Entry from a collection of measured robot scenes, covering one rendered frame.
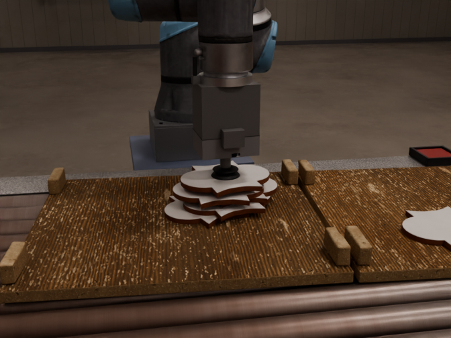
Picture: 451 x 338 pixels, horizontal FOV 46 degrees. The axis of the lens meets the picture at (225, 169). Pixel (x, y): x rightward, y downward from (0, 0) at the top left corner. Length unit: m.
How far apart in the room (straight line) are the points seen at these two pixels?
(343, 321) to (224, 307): 0.13
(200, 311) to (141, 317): 0.06
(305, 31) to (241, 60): 10.06
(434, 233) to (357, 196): 0.16
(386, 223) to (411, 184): 0.18
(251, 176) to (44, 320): 0.36
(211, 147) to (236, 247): 0.15
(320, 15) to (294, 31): 0.59
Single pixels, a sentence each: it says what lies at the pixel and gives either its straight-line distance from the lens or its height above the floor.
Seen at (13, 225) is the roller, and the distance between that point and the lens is 0.86.
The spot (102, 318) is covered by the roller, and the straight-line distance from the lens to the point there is 0.62.
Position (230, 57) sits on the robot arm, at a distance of 0.72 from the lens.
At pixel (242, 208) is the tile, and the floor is 0.95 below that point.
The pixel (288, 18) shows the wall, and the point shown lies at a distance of 10.64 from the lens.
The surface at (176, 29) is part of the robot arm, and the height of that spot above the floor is 1.16.
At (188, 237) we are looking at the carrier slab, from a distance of 0.72.
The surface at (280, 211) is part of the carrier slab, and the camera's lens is 0.80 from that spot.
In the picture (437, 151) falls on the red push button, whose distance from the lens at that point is 1.17.
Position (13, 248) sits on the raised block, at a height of 0.96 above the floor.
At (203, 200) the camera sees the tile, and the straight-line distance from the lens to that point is 0.75.
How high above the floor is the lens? 1.27
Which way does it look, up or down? 20 degrees down
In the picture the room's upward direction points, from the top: straight up
